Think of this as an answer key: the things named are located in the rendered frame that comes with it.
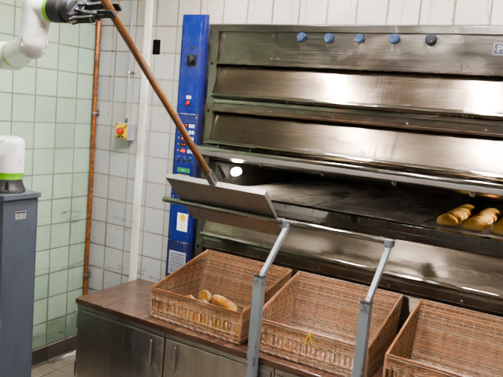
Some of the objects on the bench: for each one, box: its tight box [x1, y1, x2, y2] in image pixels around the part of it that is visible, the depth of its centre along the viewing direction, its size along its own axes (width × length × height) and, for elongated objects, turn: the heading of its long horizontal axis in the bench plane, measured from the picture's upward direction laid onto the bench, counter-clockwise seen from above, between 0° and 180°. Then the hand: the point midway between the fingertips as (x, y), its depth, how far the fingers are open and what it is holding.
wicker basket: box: [382, 298, 503, 377], centre depth 246 cm, size 49×56×28 cm
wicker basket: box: [149, 249, 293, 345], centre depth 305 cm, size 49×56×28 cm
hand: (109, 10), depth 203 cm, fingers closed on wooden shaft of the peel, 3 cm apart
